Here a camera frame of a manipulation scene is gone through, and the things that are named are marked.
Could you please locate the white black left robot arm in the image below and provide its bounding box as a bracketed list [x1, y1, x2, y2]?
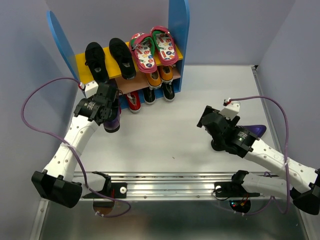
[31, 80, 121, 208]

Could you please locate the black sneaker far left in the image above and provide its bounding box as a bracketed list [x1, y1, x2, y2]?
[85, 42, 110, 83]

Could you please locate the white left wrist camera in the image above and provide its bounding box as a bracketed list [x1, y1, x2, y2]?
[84, 80, 99, 98]

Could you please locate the aluminium mounting rail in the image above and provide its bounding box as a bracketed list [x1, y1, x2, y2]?
[87, 172, 287, 202]

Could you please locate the yellow sneaker left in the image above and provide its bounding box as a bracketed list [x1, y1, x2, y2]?
[144, 70, 162, 90]

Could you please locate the pink patterned sandal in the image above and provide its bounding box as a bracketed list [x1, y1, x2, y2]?
[129, 33, 157, 74]
[150, 25, 179, 66]

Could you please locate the yellow sneaker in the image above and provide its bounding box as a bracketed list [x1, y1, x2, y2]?
[144, 70, 162, 90]
[158, 65, 174, 84]

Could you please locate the blue yellow shoe shelf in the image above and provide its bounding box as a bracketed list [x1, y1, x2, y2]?
[46, 0, 190, 111]

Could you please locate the yellow sneaker right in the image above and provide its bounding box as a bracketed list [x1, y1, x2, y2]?
[158, 65, 174, 84]

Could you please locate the purple shoe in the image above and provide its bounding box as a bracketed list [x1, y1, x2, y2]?
[210, 124, 267, 152]
[103, 105, 121, 133]

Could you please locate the black white high-top sneaker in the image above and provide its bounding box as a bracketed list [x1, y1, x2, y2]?
[142, 87, 156, 105]

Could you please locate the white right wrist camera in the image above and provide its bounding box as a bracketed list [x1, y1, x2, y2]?
[219, 101, 241, 120]

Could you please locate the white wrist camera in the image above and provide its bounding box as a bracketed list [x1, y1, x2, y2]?
[84, 80, 99, 98]
[219, 101, 241, 120]

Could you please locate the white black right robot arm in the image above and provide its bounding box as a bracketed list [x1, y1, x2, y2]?
[197, 102, 320, 215]

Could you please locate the red sneaker right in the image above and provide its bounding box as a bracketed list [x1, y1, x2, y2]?
[125, 91, 141, 114]

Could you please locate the black sneaker on top shelf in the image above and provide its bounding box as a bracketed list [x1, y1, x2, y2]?
[109, 38, 137, 80]

